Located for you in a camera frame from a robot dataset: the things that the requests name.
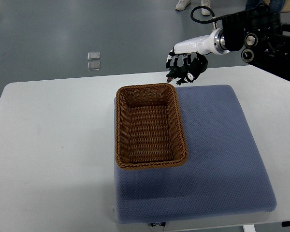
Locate black white robotic hand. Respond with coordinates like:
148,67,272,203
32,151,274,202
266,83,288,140
165,28,231,84

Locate metal floor plate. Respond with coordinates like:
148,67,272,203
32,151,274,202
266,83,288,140
87,51,100,60
87,61,101,71

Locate white sneaker left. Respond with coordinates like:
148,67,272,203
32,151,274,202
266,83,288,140
175,0,191,11

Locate white sneaker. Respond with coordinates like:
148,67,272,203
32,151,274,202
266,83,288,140
175,0,191,11
201,0,211,16

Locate brown wicker basket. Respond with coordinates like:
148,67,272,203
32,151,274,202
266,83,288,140
115,83,188,170

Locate black cable loop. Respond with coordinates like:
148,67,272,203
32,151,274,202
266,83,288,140
190,5,218,25

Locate blue foam cushion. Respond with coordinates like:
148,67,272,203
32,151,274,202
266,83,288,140
115,85,276,224

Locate white sneaker right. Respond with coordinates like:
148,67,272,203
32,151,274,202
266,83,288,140
201,0,211,16

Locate dark toy crocodile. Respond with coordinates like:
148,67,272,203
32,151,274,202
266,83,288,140
166,53,208,85

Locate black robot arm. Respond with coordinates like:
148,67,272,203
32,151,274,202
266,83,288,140
222,3,290,81

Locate lower metal floor plate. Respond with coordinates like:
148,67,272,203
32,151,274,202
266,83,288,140
87,61,101,71

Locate blue jeans legs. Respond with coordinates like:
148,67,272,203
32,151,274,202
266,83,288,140
245,0,286,13

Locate upper metal floor plate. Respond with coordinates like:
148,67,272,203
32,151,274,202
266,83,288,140
87,51,100,60

